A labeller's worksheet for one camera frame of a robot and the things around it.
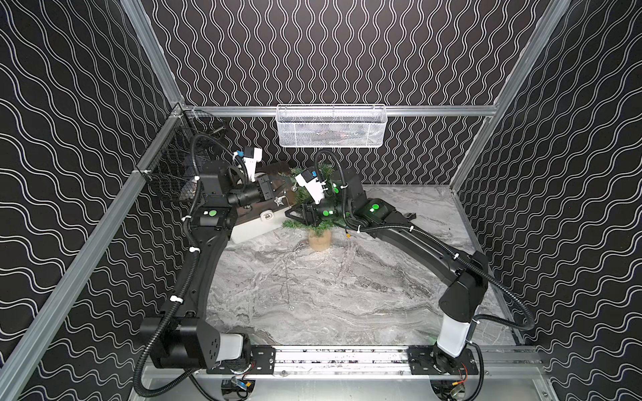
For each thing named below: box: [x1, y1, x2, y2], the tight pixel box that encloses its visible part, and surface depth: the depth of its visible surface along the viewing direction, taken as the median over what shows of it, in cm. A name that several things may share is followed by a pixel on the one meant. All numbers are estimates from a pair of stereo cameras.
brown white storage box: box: [230, 164, 296, 244], surface depth 92 cm
